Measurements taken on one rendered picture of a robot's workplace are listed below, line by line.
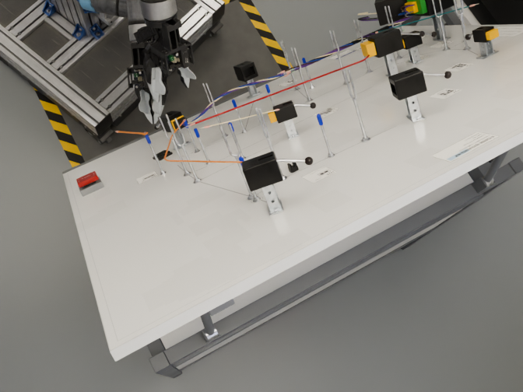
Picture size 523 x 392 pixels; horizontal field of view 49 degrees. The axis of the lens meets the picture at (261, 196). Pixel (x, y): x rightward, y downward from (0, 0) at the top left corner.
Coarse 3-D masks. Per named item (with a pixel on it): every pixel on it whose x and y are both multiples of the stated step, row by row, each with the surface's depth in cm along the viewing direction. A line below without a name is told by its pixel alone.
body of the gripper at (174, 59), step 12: (156, 24) 120; (168, 24) 120; (180, 24) 121; (156, 36) 125; (168, 36) 120; (156, 48) 125; (168, 48) 123; (180, 48) 124; (156, 60) 129; (168, 60) 126; (180, 60) 127; (192, 60) 128; (168, 72) 125
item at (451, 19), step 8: (456, 0) 174; (448, 8) 176; (416, 16) 189; (448, 16) 175; (456, 16) 175; (464, 16) 173; (472, 16) 173; (408, 24) 194; (448, 24) 176; (456, 24) 174; (472, 24) 172; (480, 24) 173
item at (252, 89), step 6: (234, 66) 169; (240, 66) 166; (246, 66) 165; (252, 66) 166; (240, 72) 166; (246, 72) 168; (252, 72) 169; (240, 78) 168; (246, 78) 166; (252, 78) 167; (252, 90) 172; (252, 96) 170
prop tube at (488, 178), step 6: (498, 156) 148; (504, 156) 147; (492, 162) 152; (498, 162) 149; (492, 168) 152; (498, 168) 152; (486, 174) 155; (492, 174) 154; (486, 180) 157; (492, 180) 158
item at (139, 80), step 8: (136, 48) 145; (144, 48) 149; (136, 56) 147; (144, 56) 147; (136, 64) 147; (128, 72) 146; (136, 72) 147; (128, 80) 146; (136, 80) 147; (144, 80) 146; (136, 88) 148
